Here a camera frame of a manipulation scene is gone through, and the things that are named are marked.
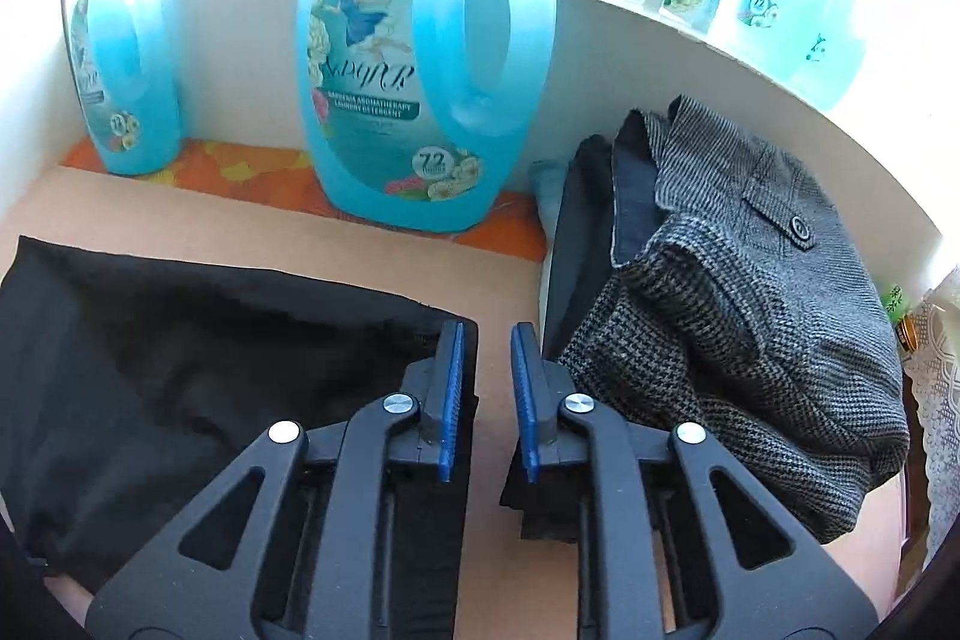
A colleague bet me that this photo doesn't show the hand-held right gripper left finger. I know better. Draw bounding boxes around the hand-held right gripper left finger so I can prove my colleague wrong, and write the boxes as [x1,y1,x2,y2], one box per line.
[85,319,481,640]

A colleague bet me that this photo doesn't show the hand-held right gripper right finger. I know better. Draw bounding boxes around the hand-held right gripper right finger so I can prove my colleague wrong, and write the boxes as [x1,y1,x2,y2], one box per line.
[499,321,878,640]

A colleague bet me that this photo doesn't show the black pants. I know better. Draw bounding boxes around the black pants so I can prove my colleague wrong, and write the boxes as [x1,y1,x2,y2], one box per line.
[0,235,586,600]

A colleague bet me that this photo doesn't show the grey tweed pants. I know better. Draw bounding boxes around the grey tweed pants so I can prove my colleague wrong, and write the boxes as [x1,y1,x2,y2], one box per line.
[556,94,910,545]

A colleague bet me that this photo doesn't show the black folded garment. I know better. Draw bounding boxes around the black folded garment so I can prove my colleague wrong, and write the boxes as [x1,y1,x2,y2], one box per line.
[541,134,617,360]

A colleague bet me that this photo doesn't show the orange patterned mat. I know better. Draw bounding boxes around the orange patterned mat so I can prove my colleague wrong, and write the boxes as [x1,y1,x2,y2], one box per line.
[60,136,548,264]

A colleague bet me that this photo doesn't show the large blue detergent bottle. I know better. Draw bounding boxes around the large blue detergent bottle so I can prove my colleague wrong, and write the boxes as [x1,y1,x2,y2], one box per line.
[296,0,557,234]

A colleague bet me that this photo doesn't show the green packet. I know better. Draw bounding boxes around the green packet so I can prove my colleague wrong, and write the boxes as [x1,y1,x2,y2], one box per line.
[881,282,914,324]

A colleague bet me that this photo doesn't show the gold lid jar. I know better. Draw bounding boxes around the gold lid jar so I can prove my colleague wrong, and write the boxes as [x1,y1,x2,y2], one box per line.
[900,310,929,354]

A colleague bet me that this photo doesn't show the white lace cloth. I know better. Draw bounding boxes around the white lace cloth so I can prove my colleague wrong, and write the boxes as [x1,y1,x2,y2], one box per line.
[900,269,960,562]

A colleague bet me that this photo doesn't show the small blue detergent bottle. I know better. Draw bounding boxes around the small blue detergent bottle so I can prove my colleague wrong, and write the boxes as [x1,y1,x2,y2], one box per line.
[66,0,183,176]

